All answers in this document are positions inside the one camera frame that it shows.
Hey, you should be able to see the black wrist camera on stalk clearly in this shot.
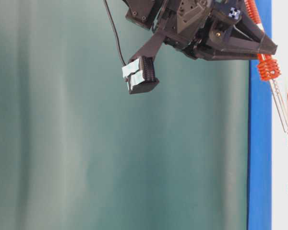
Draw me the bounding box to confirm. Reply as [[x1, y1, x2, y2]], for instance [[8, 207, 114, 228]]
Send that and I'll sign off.
[[122, 32, 165, 94]]

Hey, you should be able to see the thin black camera cable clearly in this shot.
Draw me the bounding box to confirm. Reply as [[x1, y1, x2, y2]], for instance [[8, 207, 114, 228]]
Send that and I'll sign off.
[[103, 0, 127, 66]]

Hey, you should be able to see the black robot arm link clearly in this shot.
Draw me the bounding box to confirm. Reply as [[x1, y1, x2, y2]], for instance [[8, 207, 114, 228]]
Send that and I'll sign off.
[[123, 0, 163, 30]]

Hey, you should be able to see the blue tape strip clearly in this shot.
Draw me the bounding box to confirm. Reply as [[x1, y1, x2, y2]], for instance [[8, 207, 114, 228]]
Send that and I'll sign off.
[[247, 0, 273, 230]]

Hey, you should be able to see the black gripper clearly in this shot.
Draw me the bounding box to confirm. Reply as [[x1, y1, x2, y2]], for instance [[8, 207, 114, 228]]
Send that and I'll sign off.
[[154, 0, 277, 60]]

